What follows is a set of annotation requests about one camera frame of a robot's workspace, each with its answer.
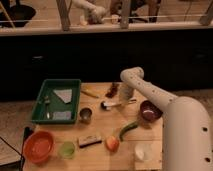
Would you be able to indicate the white handled dish brush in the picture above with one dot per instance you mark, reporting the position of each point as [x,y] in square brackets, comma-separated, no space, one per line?
[106,105]

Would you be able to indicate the orange plastic bowl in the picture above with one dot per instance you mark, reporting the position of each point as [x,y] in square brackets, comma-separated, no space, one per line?
[38,147]

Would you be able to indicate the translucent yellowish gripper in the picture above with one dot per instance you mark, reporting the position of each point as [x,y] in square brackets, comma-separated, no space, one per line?
[125,93]

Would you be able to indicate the white plastic cup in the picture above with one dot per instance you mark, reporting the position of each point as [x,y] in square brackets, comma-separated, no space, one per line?
[143,152]

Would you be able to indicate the grey cloth in tray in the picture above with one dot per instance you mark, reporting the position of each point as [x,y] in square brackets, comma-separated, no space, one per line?
[64,94]

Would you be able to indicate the dark red toy food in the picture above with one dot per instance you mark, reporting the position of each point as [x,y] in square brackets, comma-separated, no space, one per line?
[112,90]

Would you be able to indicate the green plastic tray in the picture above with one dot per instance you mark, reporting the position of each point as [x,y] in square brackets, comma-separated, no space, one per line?
[56,104]

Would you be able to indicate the small metal cup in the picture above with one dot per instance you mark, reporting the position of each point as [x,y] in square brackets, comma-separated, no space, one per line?
[85,115]

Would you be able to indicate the orange toy fruit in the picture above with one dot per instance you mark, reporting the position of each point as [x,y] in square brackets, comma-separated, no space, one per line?
[112,143]

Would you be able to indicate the green chili pepper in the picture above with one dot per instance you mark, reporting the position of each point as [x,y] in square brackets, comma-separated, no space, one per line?
[127,128]

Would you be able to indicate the yellow banana toy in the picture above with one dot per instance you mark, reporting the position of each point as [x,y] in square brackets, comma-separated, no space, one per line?
[90,93]

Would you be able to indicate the metal spoon in tray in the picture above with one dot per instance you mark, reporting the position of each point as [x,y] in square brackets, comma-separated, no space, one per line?
[47,102]

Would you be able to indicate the grey sponge in tray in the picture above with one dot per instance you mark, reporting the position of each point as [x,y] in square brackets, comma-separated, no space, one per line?
[65,115]

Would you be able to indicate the dark purple bowl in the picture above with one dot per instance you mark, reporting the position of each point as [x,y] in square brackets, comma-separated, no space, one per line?
[149,111]

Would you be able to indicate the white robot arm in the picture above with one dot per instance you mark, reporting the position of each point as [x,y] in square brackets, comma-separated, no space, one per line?
[186,134]

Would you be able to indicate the small green cup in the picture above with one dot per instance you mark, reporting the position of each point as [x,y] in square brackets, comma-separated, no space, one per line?
[67,150]

